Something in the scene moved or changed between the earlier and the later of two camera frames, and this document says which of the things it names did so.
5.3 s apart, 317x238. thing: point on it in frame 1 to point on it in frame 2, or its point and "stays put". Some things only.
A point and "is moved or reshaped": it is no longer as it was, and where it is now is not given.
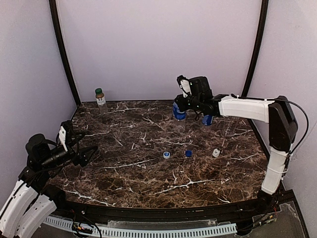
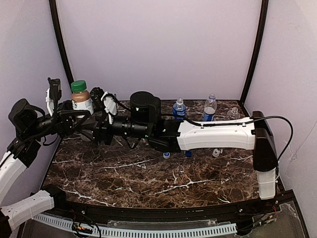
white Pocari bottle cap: x=166 y=154 stays put
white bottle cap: x=216 y=152 stays put
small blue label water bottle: x=179 y=118 stays put
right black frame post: x=260 y=44 stays put
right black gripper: x=180 y=101 to x=101 y=128
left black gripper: x=79 y=156 to x=64 y=121
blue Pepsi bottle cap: x=188 y=153 stays put
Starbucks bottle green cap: x=98 y=91 is moved or reshaped
